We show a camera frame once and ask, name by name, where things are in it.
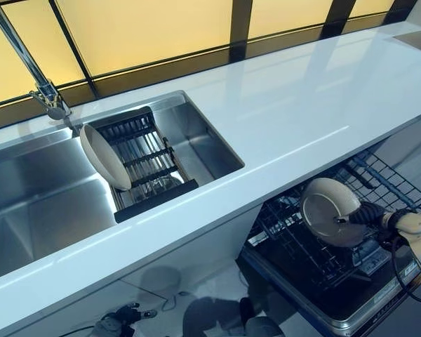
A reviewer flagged white cabinet door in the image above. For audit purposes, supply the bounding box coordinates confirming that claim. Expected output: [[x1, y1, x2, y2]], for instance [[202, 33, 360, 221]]
[[0, 273, 183, 337], [121, 206, 264, 294]]

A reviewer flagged dark window frame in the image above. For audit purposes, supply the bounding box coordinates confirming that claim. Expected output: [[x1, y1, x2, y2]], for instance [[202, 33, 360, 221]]
[[0, 0, 418, 114]]

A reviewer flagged white cabinet end panel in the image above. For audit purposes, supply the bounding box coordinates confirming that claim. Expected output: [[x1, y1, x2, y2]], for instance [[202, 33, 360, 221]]
[[378, 114, 421, 169]]

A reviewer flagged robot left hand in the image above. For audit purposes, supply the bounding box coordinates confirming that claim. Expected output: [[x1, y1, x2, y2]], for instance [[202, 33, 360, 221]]
[[114, 303, 158, 326]]

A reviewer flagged dishwasher plate rack with tines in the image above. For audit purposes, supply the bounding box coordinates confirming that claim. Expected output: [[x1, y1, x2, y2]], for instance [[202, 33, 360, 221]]
[[247, 194, 392, 292]]

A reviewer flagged stainless steel sink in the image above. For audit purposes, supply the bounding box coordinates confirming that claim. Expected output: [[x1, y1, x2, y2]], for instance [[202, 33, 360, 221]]
[[0, 89, 246, 282]]

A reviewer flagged dishwasher door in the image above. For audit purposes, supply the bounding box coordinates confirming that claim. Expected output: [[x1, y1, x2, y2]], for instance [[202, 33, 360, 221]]
[[239, 224, 421, 337]]

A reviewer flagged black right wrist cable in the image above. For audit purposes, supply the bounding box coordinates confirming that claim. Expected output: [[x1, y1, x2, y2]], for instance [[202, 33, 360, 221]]
[[388, 234, 421, 304]]

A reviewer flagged cream ceramic plate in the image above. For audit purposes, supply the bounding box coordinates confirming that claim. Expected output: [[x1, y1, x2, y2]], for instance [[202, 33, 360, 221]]
[[299, 177, 370, 249], [79, 123, 133, 192]]

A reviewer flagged black sink drying rack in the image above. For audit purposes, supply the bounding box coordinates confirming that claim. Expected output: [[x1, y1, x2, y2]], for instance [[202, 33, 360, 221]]
[[86, 105, 200, 225]]

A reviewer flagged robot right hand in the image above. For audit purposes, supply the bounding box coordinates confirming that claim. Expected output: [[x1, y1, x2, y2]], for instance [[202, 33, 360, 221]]
[[332, 201, 413, 231]]

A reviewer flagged chrome kitchen faucet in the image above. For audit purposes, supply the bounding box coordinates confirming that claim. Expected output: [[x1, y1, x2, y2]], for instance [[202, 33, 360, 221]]
[[0, 0, 73, 122]]

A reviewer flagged grey detergent dispenser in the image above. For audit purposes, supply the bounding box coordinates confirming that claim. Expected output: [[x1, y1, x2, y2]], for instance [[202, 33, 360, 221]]
[[352, 242, 393, 278]]

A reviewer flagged flat wire dishwasher rack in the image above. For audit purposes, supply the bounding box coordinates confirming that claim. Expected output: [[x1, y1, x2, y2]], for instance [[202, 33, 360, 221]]
[[336, 149, 421, 216]]

